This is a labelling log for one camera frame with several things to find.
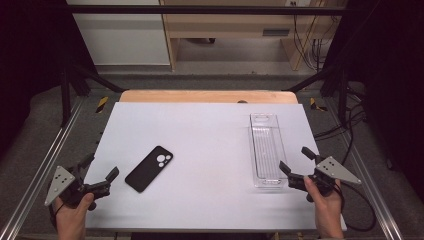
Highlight black phone case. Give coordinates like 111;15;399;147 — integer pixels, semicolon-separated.
124;145;174;194

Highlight hanging black cables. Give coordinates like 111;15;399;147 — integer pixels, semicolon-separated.
292;14;335;73

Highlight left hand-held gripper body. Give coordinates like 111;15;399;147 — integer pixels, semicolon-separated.
44;164;112;212

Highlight black horizontal frame bar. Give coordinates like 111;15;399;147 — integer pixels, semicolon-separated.
66;4;348;16

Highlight black floor cable loop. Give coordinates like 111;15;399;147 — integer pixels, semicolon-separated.
329;99;378;233

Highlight person's left hand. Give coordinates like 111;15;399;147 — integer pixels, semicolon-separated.
53;192;96;240

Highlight wooden table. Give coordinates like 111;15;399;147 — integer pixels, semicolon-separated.
119;89;299;105

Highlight yellow black tape marker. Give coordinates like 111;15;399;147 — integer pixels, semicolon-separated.
309;97;328;113
95;96;110;114

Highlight person's right hand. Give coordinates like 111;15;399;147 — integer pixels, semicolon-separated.
303;175;345;239

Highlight black curtain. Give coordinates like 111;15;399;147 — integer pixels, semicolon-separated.
322;0;424;196
0;0;98;161

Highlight wooden desk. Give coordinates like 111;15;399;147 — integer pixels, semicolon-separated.
159;0;336;72

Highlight white table board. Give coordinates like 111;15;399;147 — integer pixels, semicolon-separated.
84;101;348;233

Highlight black metal stand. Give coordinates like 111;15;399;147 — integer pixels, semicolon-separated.
283;64;350;125
60;62;125;128

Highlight clear plastic tray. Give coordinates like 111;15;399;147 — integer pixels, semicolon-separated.
248;112;289;190

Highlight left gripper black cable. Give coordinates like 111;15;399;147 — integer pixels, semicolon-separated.
49;202;66;231

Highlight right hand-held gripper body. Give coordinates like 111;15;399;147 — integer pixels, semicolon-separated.
288;155;362;197

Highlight white cabinet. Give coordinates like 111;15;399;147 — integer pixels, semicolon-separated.
65;0;171;66

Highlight aluminium rail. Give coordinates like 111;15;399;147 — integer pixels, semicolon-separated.
323;98;405;240
0;99;85;240

